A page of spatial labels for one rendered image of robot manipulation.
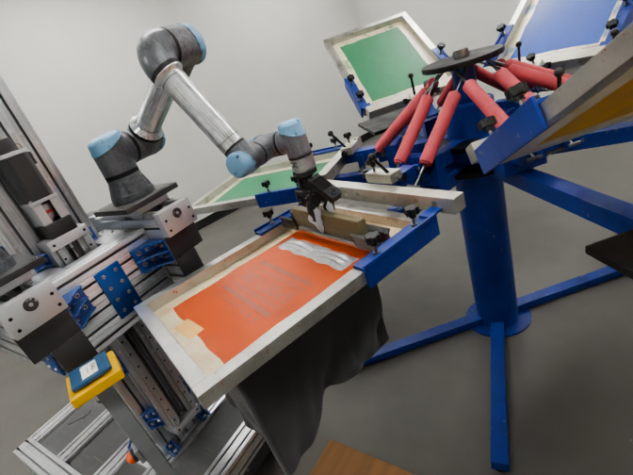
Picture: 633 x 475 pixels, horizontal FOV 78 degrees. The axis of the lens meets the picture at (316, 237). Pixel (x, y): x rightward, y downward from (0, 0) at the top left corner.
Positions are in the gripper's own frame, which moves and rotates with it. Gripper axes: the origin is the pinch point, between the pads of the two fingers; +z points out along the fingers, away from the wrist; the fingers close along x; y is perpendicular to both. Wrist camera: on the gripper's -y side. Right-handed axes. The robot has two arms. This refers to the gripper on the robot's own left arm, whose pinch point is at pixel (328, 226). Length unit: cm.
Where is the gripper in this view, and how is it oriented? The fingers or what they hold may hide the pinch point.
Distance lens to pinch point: 128.6
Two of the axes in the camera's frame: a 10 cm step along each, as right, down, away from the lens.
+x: -7.5, 4.9, -4.5
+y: -5.9, -1.6, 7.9
